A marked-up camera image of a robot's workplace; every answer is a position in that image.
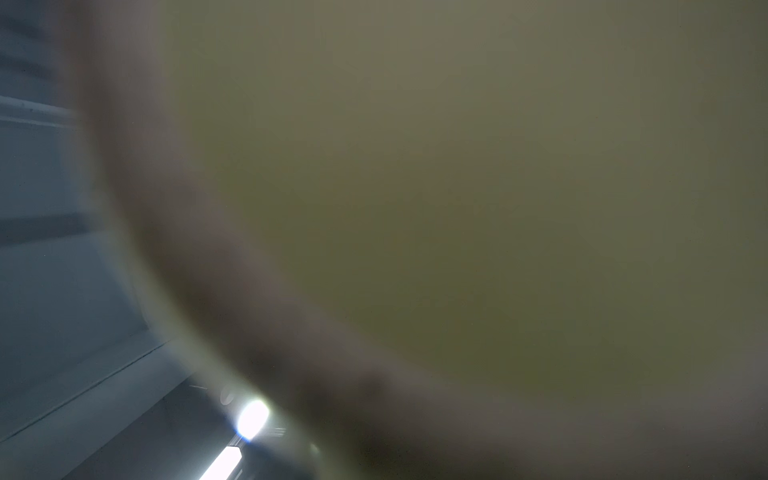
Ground yellow ribbed cup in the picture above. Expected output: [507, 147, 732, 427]
[53, 1, 767, 479]

